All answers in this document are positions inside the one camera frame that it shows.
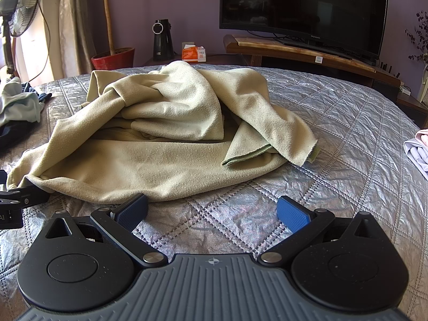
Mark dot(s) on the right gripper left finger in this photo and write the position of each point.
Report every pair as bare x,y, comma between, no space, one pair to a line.
117,225

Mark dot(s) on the black speaker with ring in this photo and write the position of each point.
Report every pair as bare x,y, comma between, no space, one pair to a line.
163,45

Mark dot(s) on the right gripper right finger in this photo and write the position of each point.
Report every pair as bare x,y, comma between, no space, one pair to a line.
305,225

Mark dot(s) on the folded pink white clothes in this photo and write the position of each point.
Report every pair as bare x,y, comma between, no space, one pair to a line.
416,150

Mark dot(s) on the dark blue garment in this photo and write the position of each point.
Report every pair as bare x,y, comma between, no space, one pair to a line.
43,97

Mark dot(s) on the silver quilted bedspread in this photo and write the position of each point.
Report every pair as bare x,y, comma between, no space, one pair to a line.
360,166

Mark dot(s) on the standing electric fan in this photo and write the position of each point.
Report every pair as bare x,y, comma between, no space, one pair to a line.
17,16

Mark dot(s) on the red plant pot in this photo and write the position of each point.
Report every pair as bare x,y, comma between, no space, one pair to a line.
122,58

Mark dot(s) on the dried purple flower bouquet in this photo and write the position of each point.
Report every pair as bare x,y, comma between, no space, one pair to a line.
418,37

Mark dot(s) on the dark navy zip jacket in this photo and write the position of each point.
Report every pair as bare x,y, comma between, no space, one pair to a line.
13,132

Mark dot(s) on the light blue shirt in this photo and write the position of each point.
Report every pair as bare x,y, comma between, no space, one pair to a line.
18,106

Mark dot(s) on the wooden TV stand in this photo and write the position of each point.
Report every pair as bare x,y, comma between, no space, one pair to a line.
257,51

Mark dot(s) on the black flat screen television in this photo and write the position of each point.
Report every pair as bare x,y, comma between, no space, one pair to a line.
354,28

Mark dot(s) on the beige fleece garment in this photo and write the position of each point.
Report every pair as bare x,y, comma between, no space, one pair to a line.
169,133

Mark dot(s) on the beige curtain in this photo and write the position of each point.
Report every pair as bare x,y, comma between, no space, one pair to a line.
75,38

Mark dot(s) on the orange tissue pack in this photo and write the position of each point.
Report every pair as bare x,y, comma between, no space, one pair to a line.
194,54

